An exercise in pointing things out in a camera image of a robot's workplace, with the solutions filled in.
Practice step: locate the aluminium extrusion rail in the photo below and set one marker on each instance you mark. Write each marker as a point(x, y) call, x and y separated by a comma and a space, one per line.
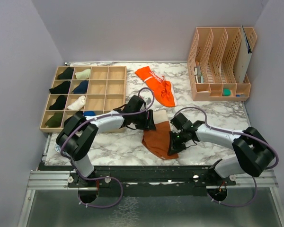
point(64, 180)

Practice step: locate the black rolled underwear second row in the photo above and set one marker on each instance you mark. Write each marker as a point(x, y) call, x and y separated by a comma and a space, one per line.
point(62, 88)

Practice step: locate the light green rolled underwear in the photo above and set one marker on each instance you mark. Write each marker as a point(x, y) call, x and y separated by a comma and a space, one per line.
point(83, 75)

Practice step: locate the dark green rolled underwear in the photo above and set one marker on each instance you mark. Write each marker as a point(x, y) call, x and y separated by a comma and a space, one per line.
point(54, 121)

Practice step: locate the black rolled underwear top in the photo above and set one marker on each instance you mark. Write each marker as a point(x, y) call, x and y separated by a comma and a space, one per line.
point(66, 74)

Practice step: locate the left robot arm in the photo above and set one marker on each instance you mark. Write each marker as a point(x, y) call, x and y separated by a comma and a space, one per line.
point(78, 134)

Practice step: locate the wooden compartment organizer tray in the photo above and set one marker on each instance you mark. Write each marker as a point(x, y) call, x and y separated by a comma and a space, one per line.
point(106, 91)

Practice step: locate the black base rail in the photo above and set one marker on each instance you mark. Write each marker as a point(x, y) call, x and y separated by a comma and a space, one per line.
point(111, 179)

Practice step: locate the green object in rack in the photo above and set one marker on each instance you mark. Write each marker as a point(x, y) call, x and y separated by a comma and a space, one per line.
point(226, 92)

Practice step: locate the navy rolled underwear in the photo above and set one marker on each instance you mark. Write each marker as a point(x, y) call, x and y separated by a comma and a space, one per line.
point(81, 88)

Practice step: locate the white board in rack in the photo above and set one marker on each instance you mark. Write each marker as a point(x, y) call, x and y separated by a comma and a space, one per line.
point(243, 56)

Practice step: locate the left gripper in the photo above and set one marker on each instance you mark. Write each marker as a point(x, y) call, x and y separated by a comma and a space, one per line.
point(148, 123)

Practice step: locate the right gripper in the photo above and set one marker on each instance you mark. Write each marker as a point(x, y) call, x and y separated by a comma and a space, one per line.
point(174, 148)

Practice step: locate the rust brown underwear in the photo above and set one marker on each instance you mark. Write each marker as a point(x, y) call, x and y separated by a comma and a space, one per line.
point(157, 142)

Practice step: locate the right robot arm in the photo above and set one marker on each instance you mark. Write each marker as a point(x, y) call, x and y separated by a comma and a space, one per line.
point(253, 154)

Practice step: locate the blue white round tin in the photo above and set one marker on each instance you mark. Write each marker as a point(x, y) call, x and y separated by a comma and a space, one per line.
point(57, 148)

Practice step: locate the blue rolled underwear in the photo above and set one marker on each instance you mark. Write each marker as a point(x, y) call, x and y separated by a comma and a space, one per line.
point(89, 113)

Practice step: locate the bright orange underwear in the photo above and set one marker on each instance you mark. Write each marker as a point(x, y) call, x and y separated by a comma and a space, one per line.
point(163, 89)

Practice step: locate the black rolled underwear third row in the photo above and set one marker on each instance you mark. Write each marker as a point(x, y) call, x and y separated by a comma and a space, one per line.
point(57, 102)

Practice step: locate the white rolled underwear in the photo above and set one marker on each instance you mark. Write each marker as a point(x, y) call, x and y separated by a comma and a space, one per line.
point(76, 103)

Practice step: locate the pink plastic file rack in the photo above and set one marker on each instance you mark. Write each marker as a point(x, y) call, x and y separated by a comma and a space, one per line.
point(211, 63)

